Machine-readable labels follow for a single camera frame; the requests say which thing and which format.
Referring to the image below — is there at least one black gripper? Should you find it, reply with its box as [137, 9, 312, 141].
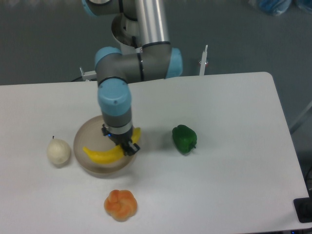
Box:
[101, 123, 140, 156]

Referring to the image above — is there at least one yellow banana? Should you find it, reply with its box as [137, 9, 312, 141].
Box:
[82, 127, 141, 164]

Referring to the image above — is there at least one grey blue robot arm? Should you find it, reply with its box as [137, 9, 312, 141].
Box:
[82, 0, 183, 156]

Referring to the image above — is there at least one beige round plate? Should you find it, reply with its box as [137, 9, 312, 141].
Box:
[73, 116, 137, 177]

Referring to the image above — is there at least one white pear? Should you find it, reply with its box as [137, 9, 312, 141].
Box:
[46, 138, 71, 165]

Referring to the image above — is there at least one orange braided bread roll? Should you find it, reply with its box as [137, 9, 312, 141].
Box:
[103, 190, 137, 222]

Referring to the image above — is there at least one green bell pepper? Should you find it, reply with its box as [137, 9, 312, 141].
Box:
[172, 125, 197, 155]

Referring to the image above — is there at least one black device at edge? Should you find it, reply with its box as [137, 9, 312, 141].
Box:
[293, 197, 312, 223]

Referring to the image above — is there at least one blue plastic bag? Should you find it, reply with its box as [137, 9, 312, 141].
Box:
[248, 0, 312, 16]

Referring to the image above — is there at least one white metal bracket left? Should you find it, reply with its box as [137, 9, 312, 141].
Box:
[79, 67, 97, 81]

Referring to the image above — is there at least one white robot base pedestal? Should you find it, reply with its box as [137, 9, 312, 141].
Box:
[111, 13, 142, 55]

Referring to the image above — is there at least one white metal post right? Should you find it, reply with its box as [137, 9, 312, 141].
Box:
[199, 44, 208, 76]

